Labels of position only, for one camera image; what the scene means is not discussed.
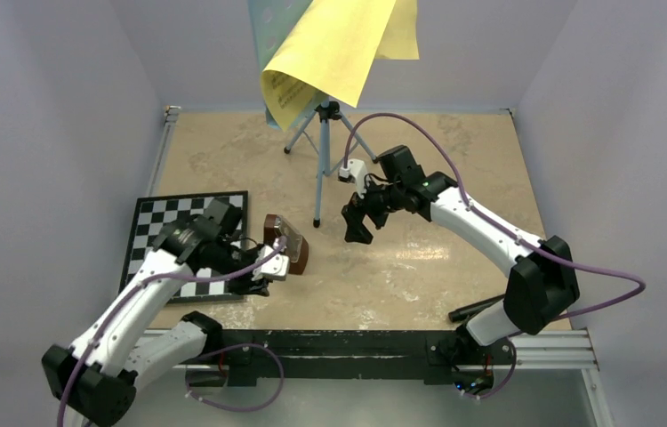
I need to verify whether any clear plastic metronome cover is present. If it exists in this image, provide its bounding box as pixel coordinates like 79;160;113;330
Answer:
274;215;309;268

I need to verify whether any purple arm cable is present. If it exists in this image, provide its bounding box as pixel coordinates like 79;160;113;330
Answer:
342;113;647;402
56;235;289;427

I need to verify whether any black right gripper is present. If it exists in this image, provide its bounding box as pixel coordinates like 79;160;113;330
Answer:
342;172;404;245

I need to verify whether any brown wooden metronome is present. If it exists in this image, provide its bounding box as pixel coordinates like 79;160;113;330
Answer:
263;213;309;276

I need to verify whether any yellow sheet music paper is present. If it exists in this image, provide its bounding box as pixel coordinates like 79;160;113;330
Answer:
247;1;420;130

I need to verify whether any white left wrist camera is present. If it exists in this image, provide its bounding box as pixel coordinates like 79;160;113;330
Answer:
253;236;290;281

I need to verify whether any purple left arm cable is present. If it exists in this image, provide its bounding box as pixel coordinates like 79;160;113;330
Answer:
56;235;289;427

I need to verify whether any black white checkerboard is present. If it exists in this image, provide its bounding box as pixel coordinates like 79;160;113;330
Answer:
120;190;249;305

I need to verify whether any blue tripod music stand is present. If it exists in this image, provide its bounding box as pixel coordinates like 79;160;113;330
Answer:
283;99;376;228

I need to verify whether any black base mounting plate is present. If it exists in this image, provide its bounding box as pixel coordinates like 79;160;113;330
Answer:
187;329;513;386

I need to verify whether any black cylindrical tube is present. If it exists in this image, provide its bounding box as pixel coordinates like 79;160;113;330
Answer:
447;294;504;323

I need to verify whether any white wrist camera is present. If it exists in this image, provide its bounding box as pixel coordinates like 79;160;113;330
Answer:
338;158;368;198
253;236;290;281

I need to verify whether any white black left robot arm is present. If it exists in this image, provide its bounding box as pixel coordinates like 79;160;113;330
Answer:
41;199;288;426

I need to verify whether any aluminium frame rail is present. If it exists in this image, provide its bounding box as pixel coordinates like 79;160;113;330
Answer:
76;328;599;371

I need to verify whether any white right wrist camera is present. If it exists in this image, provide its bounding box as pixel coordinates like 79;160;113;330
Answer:
338;158;368;198

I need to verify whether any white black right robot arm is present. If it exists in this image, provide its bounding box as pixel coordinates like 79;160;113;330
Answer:
338;145;580;362

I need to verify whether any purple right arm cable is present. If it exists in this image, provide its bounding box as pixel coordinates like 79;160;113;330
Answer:
342;113;647;402

